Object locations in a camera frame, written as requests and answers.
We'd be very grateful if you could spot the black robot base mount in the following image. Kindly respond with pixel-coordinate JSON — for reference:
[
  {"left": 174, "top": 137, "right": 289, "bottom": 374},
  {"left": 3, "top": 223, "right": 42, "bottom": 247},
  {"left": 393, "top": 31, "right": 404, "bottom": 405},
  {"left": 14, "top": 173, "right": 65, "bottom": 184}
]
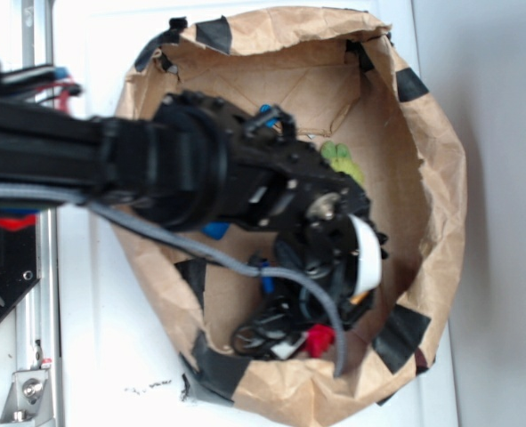
[{"left": 0, "top": 217, "right": 39, "bottom": 324}]

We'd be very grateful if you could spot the grey braided cable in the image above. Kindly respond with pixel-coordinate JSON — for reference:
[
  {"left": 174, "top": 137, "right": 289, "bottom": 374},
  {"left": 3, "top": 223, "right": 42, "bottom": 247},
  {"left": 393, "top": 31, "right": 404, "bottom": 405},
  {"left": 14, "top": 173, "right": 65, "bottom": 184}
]
[{"left": 0, "top": 181, "right": 348, "bottom": 379}]

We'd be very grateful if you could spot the red paper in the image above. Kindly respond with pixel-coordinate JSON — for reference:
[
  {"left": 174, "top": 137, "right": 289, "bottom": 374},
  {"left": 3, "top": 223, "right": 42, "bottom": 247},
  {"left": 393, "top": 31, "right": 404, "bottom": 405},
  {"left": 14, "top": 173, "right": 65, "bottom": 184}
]
[{"left": 303, "top": 324, "right": 336, "bottom": 358}]

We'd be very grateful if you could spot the aluminium frame rail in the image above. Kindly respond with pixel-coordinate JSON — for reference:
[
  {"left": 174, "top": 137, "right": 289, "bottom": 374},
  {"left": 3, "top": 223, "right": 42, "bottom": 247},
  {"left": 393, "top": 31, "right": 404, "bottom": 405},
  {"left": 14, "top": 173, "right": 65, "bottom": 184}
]
[{"left": 0, "top": 0, "right": 65, "bottom": 426}]

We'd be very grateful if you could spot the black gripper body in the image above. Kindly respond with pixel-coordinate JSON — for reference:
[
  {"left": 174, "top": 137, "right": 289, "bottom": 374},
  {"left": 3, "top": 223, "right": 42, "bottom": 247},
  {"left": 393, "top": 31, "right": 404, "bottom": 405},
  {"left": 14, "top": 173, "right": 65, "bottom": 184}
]
[{"left": 233, "top": 214, "right": 387, "bottom": 334}]

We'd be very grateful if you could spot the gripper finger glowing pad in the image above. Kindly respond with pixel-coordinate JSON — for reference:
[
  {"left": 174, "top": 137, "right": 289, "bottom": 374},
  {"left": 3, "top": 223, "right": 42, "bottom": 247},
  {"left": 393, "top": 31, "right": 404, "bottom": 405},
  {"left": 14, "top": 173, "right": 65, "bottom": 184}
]
[
  {"left": 340, "top": 286, "right": 376, "bottom": 329},
  {"left": 233, "top": 326, "right": 308, "bottom": 360}
]

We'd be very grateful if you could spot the brown paper bag tray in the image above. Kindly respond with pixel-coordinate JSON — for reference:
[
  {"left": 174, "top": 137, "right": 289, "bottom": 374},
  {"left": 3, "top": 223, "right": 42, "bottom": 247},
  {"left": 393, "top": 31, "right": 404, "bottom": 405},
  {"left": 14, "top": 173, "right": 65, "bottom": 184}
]
[{"left": 117, "top": 6, "right": 466, "bottom": 426}]

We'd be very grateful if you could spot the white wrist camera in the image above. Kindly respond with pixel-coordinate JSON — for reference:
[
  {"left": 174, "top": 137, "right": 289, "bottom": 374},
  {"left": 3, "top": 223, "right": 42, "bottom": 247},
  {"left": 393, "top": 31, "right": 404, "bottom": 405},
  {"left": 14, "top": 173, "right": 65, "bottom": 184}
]
[{"left": 349, "top": 215, "right": 382, "bottom": 295}]

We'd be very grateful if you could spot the green plush toy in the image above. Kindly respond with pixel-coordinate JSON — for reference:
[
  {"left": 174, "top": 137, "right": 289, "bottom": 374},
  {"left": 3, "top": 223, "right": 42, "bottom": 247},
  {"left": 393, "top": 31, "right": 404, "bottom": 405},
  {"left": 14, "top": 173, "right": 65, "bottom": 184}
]
[{"left": 320, "top": 141, "right": 365, "bottom": 185}]

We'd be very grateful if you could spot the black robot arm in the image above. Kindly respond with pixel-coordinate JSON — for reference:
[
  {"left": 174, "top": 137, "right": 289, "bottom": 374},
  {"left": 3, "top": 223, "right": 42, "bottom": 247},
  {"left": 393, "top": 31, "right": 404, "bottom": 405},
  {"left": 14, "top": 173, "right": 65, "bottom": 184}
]
[{"left": 0, "top": 92, "right": 385, "bottom": 359}]

